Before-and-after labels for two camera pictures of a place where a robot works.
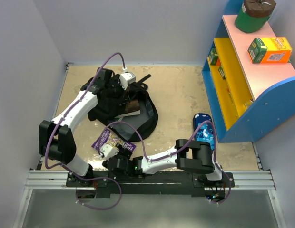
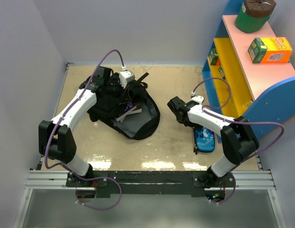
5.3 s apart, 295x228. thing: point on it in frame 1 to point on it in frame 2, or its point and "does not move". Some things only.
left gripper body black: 117,90 does not move
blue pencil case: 205,133 does not move
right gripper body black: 123,154 to 191,124
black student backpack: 134,105 does not move
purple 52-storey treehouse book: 108,137 to 131,107
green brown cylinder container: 253,14 does not move
